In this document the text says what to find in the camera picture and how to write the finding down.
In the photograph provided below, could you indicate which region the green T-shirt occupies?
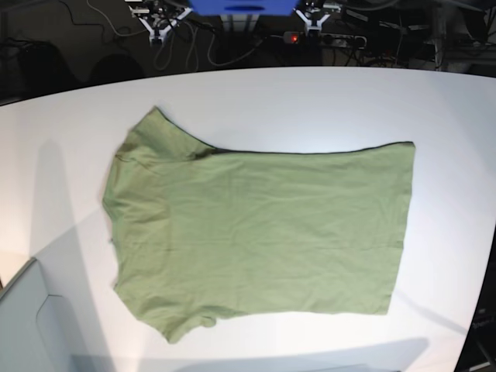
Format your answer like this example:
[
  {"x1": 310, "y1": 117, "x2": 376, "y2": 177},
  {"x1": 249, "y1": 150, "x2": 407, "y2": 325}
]
[{"x1": 102, "y1": 108, "x2": 415, "y2": 343}]

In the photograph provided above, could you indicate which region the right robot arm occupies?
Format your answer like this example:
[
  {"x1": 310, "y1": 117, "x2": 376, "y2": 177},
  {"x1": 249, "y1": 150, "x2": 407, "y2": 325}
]
[{"x1": 126, "y1": 0, "x2": 192, "y2": 46}]

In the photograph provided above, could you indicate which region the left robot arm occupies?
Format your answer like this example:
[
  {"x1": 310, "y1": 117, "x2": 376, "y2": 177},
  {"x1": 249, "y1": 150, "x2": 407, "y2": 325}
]
[{"x1": 294, "y1": 0, "x2": 343, "y2": 36}]

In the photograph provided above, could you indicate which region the black power strip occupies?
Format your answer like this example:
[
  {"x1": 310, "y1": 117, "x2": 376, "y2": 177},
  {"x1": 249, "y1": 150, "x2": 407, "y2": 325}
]
[{"x1": 282, "y1": 31, "x2": 367, "y2": 50}]

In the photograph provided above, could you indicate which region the blue box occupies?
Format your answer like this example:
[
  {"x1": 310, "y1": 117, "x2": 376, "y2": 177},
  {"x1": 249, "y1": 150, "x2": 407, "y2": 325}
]
[{"x1": 189, "y1": 0, "x2": 298, "y2": 16}]

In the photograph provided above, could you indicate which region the grey panel at corner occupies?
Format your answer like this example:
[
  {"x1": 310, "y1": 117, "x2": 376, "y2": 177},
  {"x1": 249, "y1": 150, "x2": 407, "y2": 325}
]
[{"x1": 1, "y1": 259, "x2": 77, "y2": 371}]

